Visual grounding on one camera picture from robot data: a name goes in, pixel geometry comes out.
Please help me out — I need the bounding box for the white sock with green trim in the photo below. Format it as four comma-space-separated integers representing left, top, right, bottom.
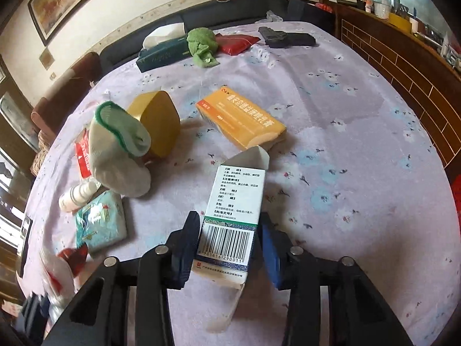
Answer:
88, 101, 152, 198

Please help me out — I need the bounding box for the black flat pouch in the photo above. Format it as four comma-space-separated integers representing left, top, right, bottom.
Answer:
258, 26, 318, 49

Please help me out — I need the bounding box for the yellow hexagonal container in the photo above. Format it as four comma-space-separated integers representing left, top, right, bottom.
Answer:
127, 90, 181, 159

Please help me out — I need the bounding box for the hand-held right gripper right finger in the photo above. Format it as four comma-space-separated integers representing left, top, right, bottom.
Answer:
259, 212, 415, 346

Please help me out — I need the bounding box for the floral purple tablecloth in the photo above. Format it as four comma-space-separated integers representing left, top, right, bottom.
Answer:
22, 20, 460, 346

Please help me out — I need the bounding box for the brown armchair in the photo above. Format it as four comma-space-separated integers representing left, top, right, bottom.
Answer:
31, 51, 102, 134

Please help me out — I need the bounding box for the yellow box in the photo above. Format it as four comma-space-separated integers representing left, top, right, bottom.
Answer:
388, 12, 411, 31

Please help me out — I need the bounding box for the white and red plastic bag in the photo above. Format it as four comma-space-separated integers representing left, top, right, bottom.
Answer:
38, 243, 89, 332

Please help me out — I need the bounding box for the red and white packet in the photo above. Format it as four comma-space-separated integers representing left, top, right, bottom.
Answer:
74, 130, 95, 179

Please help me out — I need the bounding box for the white medicine box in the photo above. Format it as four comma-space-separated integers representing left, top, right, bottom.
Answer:
193, 145, 271, 334

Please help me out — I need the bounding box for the red foil packet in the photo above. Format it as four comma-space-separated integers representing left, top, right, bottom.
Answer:
215, 33, 262, 55

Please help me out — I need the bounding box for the dark teal tissue box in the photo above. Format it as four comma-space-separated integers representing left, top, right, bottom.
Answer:
136, 22, 191, 73

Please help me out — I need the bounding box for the wooden counter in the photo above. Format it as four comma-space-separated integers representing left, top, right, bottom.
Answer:
317, 0, 461, 174

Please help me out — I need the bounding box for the orange medicine box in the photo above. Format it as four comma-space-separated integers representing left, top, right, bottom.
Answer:
195, 86, 288, 152

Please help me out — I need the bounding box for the small white bottle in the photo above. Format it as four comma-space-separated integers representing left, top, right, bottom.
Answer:
58, 181, 99, 213

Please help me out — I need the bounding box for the dark sofa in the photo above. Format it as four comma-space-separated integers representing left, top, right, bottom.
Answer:
99, 0, 335, 76

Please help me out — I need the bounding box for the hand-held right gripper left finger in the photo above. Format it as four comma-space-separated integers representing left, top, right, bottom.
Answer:
43, 211, 200, 346

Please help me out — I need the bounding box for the teal cartoon tissue pack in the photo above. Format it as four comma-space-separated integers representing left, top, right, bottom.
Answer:
74, 191, 128, 253

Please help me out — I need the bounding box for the green plush toy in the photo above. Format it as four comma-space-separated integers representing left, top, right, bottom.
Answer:
186, 28, 221, 69

